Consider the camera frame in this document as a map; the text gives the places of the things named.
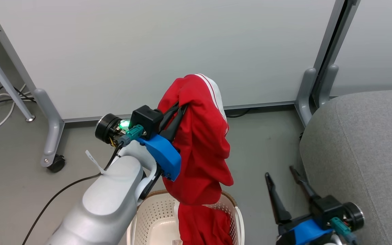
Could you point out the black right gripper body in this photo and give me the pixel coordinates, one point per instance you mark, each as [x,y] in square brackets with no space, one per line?
[332,207]

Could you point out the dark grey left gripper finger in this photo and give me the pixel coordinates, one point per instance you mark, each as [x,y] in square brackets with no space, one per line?
[169,113]
[176,124]

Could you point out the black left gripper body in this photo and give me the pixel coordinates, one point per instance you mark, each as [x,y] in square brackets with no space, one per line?
[145,119]

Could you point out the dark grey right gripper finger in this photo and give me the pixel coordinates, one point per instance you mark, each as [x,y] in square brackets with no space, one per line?
[304,185]
[277,200]

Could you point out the red white-striped clothing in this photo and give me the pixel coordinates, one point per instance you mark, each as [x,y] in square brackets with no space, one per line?
[202,143]

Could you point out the cream perforated laundry basket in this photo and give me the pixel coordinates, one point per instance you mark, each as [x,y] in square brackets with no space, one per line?
[155,221]

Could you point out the grey fabric sofa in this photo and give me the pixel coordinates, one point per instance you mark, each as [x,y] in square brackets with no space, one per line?
[362,153]

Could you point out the white zip tie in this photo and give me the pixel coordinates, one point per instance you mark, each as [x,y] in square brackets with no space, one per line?
[95,163]

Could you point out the wide white partition panel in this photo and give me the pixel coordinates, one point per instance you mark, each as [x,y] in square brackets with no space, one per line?
[148,44]

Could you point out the grey partition foot with caster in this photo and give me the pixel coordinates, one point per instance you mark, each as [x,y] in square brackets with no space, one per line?
[51,122]

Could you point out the black caster wheel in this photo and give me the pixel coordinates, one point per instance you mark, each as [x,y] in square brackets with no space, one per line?
[57,164]

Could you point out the grey metal table leg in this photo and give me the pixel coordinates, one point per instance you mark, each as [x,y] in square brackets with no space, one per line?
[2,76]

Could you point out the narrow white partition panel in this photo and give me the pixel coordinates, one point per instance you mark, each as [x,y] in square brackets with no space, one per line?
[376,41]

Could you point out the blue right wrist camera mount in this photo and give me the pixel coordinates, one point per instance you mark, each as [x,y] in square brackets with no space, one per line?
[305,233]

